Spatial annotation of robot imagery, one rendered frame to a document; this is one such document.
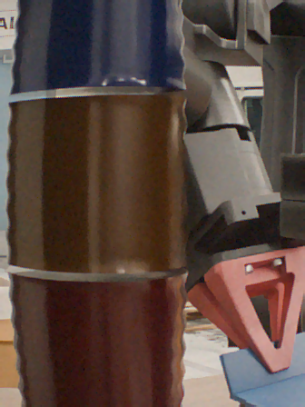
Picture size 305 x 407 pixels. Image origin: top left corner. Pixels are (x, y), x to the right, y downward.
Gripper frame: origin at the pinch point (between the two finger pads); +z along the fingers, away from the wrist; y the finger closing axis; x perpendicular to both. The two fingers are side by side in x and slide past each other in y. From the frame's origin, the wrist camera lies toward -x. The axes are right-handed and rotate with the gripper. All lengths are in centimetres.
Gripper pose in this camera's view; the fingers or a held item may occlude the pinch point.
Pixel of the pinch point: (275, 361)
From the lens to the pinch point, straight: 68.2
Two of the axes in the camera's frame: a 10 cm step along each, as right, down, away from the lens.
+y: 3.3, -4.2, -8.4
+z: 2.8, 9.0, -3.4
